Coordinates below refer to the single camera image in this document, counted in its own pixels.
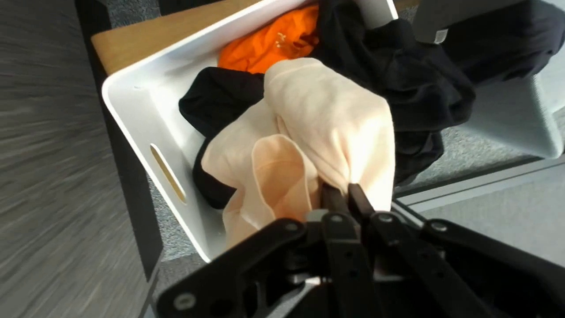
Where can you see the salmon shirt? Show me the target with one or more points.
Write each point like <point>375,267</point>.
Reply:
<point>329,117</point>

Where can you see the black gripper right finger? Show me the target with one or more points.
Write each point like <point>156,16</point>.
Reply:
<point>447,271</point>

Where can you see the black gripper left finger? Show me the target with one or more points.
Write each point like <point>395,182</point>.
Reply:
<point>329,265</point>

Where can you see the white plastic basket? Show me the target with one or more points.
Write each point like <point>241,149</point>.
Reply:
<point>147,94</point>

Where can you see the orange garment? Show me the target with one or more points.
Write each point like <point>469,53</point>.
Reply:
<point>271,41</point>

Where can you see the black garment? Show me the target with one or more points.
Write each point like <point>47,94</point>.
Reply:
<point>412,76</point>

